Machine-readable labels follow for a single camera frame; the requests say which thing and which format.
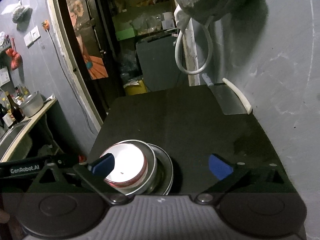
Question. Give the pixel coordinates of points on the steel sink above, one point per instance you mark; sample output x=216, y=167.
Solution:
x=12, y=135

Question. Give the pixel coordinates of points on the white wall switch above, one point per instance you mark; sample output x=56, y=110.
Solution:
x=32, y=36

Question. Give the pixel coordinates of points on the yellow bin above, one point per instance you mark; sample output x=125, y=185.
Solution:
x=136, y=88

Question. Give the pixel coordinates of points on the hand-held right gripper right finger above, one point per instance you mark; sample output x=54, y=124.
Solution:
x=220, y=166

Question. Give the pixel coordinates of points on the wall poster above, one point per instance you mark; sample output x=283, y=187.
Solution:
x=87, y=42

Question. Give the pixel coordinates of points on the kitchen counter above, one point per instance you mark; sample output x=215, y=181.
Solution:
x=37, y=110

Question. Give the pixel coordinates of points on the steel cleaver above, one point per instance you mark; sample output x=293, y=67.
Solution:
x=230, y=100

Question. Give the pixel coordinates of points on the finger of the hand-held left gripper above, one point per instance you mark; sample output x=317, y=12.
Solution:
x=65, y=159

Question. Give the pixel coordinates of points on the white box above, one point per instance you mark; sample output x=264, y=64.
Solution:
x=167, y=20

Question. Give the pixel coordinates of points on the dark wooden door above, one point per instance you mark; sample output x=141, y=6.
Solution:
x=100, y=55

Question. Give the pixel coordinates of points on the orange plug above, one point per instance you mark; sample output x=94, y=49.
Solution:
x=45, y=25

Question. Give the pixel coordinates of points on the red hanging cloth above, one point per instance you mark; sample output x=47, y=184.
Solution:
x=15, y=57

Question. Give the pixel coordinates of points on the dark glass bottle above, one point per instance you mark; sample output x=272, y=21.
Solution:
x=15, y=111

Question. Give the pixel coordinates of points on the grey washing machine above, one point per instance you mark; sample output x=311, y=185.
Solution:
x=160, y=62

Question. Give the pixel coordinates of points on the pale door frame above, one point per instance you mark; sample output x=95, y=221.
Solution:
x=65, y=55

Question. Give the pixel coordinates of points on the steel bowl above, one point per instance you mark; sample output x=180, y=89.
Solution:
x=151, y=170

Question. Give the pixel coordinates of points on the metal basin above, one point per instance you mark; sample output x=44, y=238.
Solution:
x=31, y=103

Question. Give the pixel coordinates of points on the white ceramic bowl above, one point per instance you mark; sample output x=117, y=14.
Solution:
x=127, y=162

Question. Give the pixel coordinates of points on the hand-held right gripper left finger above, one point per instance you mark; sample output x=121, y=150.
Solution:
x=103, y=165

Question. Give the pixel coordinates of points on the green box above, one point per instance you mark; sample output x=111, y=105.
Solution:
x=126, y=33

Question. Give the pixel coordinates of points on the cluttered storage shelf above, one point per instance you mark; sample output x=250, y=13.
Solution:
x=142, y=12

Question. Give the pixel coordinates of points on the white bar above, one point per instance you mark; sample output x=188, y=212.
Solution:
x=241, y=95

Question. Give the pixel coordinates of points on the dark hanging bag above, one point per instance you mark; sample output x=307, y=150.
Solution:
x=21, y=15

